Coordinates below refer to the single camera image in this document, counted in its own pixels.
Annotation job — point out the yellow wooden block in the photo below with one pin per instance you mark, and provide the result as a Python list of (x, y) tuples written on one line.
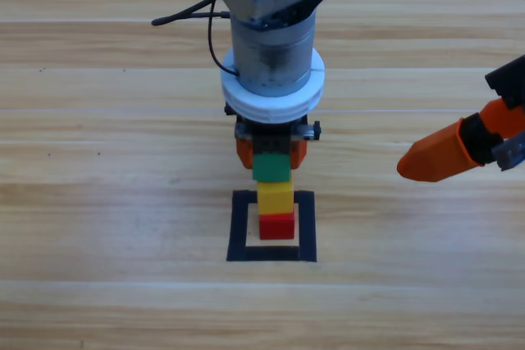
[(274, 198)]

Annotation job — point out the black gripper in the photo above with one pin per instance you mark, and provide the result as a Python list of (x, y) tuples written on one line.
[(510, 79), (270, 145)]

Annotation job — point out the red wooden block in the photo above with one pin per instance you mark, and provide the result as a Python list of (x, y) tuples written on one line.
[(277, 227)]

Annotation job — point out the black tape square outline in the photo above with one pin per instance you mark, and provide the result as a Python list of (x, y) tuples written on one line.
[(305, 227)]

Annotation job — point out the green wooden block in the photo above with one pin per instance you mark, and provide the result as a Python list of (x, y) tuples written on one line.
[(270, 167)]

